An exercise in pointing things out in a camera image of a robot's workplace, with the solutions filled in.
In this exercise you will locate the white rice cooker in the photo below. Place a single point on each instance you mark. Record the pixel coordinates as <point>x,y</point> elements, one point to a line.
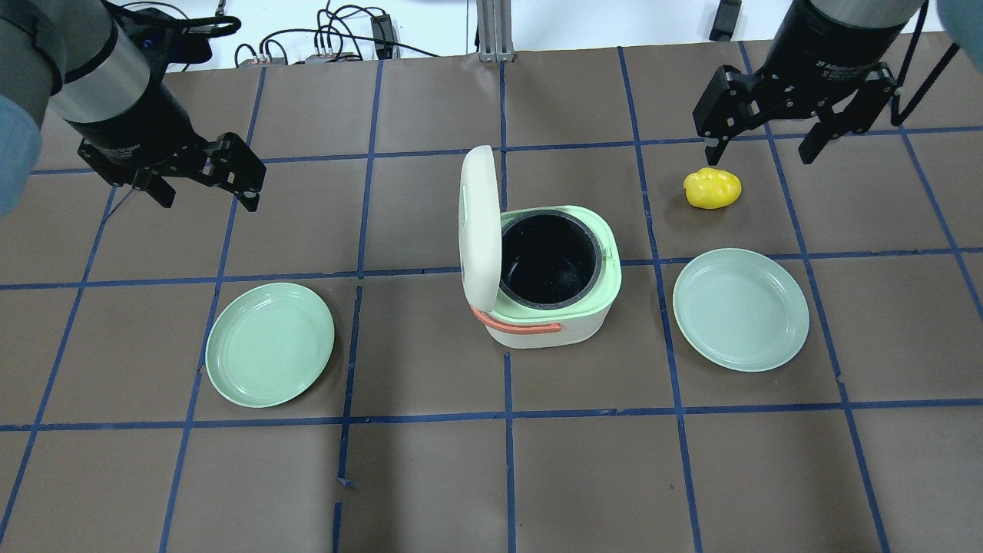
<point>534,278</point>

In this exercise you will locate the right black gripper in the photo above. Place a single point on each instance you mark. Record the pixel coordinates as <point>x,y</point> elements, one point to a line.
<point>825,48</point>

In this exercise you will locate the yellow toy potato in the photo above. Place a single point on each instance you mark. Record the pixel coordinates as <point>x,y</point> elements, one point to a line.
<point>711,189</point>

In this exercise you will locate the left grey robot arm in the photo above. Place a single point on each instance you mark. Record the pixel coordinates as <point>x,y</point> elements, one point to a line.
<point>100,66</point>

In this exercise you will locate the light green plate left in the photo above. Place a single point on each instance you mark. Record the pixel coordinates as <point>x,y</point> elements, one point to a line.
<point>269,345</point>

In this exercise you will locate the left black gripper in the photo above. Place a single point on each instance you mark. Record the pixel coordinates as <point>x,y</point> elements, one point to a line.
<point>144,123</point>

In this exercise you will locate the black device on wall edge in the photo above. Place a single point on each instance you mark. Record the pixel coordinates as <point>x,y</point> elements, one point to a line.
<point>724,23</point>

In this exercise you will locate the light green plate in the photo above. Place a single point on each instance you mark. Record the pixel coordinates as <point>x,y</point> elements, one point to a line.
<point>269,345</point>
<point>741,310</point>

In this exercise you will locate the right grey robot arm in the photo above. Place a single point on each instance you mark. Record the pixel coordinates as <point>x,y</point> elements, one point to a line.
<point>960,19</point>

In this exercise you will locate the light green plate right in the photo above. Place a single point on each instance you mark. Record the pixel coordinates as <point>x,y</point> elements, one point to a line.
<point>741,310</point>

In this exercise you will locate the aluminium frame post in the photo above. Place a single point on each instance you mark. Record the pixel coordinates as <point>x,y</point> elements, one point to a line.
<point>494,24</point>

